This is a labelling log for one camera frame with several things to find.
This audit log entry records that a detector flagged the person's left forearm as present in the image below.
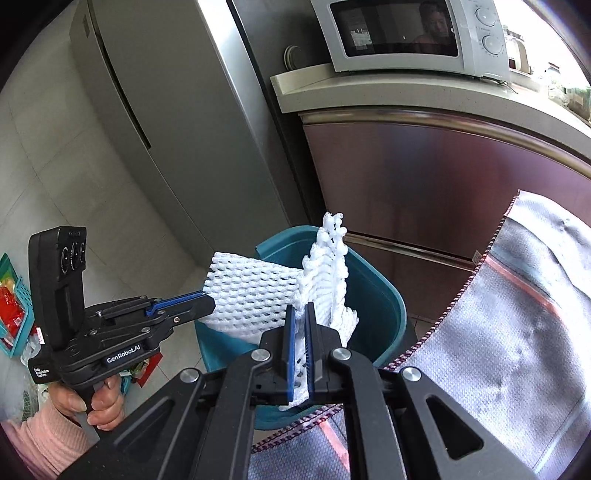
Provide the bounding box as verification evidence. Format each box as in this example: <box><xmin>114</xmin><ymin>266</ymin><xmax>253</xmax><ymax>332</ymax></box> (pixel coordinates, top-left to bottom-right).
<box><xmin>0</xmin><ymin>401</ymin><xmax>95</xmax><ymax>478</ymax></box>

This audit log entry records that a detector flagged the glass jar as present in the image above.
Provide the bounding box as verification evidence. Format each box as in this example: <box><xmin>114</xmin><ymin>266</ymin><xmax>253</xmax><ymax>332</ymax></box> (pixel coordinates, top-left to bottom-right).
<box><xmin>547</xmin><ymin>66</ymin><xmax>568</xmax><ymax>100</ymax></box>

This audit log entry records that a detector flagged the pale plate standing upright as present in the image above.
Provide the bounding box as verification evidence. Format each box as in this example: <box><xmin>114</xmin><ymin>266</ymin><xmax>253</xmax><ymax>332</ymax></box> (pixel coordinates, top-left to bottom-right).
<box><xmin>283</xmin><ymin>44</ymin><xmax>306</xmax><ymax>73</ymax></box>

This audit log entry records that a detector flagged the teal plastic waste bin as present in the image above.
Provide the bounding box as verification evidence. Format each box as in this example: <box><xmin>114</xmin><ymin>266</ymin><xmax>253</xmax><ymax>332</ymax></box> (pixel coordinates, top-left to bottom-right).
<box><xmin>194</xmin><ymin>225</ymin><xmax>410</xmax><ymax>432</ymax></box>

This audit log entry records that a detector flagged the white kitchen countertop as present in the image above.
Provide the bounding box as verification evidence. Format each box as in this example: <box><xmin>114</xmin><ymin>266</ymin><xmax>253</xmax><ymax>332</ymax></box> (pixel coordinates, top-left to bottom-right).
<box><xmin>270</xmin><ymin>62</ymin><xmax>591</xmax><ymax>155</ymax></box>

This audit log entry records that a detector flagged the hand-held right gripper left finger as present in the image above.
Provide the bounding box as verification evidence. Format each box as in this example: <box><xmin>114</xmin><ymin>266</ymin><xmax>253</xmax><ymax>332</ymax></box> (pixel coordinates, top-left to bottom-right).
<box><xmin>60</xmin><ymin>305</ymin><xmax>296</xmax><ymax>480</ymax></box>

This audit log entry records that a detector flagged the person's left hand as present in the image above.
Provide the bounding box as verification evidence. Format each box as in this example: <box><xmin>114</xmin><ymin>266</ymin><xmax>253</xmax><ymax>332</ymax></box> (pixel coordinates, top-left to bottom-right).
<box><xmin>46</xmin><ymin>375</ymin><xmax>126</xmax><ymax>432</ymax></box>

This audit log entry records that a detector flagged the white foam fruit net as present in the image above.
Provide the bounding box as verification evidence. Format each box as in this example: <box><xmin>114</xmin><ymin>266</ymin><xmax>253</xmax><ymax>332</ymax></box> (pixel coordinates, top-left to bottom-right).
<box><xmin>202</xmin><ymin>251</ymin><xmax>306</xmax><ymax>346</ymax></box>
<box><xmin>277</xmin><ymin>211</ymin><xmax>362</xmax><ymax>414</ymax></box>

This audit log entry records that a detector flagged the grey cloth with pink stripe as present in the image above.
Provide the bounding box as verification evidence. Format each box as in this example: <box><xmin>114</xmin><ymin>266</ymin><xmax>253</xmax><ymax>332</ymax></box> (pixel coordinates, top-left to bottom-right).
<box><xmin>249</xmin><ymin>189</ymin><xmax>591</xmax><ymax>480</ymax></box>

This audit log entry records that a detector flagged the teal plastic basket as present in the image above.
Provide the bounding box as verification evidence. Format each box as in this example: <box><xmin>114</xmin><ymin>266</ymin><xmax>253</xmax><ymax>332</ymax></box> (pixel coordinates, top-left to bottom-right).
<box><xmin>0</xmin><ymin>251</ymin><xmax>36</xmax><ymax>358</ymax></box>

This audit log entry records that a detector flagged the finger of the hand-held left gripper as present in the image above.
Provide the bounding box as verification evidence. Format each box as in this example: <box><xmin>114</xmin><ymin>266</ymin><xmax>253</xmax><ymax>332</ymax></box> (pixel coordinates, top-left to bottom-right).
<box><xmin>69</xmin><ymin>294</ymin><xmax>217</xmax><ymax>357</ymax></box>
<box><xmin>85</xmin><ymin>291</ymin><xmax>206</xmax><ymax>320</ymax></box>

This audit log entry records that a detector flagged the red snack packet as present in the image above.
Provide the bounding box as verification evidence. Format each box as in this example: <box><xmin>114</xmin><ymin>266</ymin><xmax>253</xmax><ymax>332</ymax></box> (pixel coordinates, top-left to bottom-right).
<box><xmin>0</xmin><ymin>285</ymin><xmax>25</xmax><ymax>343</ymax></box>

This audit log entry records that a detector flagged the silver refrigerator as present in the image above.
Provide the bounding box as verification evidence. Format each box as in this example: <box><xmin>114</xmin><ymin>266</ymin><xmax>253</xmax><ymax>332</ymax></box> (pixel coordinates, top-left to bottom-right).
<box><xmin>69</xmin><ymin>0</ymin><xmax>317</xmax><ymax>287</ymax></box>

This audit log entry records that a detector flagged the white microwave oven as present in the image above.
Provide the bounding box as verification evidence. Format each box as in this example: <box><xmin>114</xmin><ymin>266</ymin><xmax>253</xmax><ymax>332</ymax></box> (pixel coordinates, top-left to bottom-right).
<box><xmin>309</xmin><ymin>0</ymin><xmax>512</xmax><ymax>80</ymax></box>

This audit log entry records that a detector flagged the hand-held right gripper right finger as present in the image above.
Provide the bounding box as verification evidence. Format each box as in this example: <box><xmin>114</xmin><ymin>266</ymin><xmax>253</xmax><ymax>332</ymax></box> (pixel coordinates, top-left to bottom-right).
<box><xmin>305</xmin><ymin>301</ymin><xmax>539</xmax><ymax>480</ymax></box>

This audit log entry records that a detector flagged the red green wrapper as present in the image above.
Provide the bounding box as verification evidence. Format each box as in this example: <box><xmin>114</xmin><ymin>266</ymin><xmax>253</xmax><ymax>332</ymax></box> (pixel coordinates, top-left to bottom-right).
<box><xmin>127</xmin><ymin>357</ymin><xmax>156</xmax><ymax>387</ymax></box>

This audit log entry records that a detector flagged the maroon base cabinet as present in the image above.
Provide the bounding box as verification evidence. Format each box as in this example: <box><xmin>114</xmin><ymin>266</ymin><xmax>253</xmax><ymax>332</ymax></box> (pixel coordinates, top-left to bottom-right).
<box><xmin>299</xmin><ymin>110</ymin><xmax>591</xmax><ymax>326</ymax></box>

